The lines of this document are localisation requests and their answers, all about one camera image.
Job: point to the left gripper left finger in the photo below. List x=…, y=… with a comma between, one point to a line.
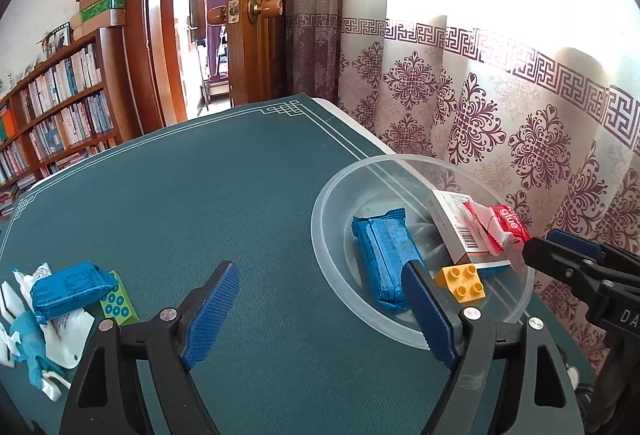
x=106, y=395

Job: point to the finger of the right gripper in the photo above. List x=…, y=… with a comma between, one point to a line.
x=603, y=253
x=610, y=292

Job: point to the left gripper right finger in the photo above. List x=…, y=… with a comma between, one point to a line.
x=535, y=395

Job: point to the white plastic mask bag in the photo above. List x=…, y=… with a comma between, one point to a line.
x=65, y=336

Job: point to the red and white glue packet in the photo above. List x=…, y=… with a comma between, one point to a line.
x=502, y=229

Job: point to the white medicine box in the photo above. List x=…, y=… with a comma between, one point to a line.
x=465, y=240

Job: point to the orange and yellow toy brick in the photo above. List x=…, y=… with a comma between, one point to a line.
x=462, y=281

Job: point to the blue snack packet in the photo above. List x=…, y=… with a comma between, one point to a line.
x=385, y=245
x=70, y=289

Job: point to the green dotted box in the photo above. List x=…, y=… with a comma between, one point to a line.
x=116, y=304

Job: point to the teal cloth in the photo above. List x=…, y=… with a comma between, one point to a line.
x=31, y=349

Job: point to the clear plastic bowl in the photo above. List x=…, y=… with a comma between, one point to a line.
x=372, y=187

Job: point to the patterned curtain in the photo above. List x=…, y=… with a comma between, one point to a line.
x=539, y=99

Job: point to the wooden bookshelf with books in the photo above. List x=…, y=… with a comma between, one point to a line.
x=75, y=105

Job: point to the purple hanging trousers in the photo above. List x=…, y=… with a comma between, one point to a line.
x=213, y=41

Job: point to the wooden door with knob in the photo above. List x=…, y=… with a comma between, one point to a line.
x=256, y=48

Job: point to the stacked boxes on shelf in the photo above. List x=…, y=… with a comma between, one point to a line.
x=96, y=14

